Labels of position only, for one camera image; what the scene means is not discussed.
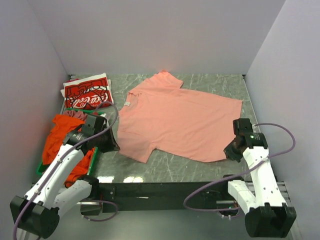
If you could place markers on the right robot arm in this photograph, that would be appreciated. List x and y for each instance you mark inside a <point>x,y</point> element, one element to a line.
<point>267,214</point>

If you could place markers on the green plastic bin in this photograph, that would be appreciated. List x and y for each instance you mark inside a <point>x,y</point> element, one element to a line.
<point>62,125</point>

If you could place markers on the aluminium rail frame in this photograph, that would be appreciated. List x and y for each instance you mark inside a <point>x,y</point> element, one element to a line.
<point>266,211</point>

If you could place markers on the folded red coca-cola t-shirt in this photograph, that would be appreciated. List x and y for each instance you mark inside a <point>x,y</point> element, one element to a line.
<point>87,93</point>

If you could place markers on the pink t-shirt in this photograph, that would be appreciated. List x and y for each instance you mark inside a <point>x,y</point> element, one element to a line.
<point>160,114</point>

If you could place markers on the mauve t-shirt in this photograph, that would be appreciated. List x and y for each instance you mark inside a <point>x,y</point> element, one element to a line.
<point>76,114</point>

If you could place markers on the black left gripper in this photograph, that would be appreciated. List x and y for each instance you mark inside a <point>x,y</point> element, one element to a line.
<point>112,146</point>

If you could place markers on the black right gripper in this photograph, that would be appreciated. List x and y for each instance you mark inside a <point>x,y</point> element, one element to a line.
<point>229,153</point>

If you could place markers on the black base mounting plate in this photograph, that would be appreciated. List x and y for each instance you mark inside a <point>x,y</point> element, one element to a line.
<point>144,196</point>

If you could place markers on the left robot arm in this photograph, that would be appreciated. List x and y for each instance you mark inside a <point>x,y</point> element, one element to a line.
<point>40,209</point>

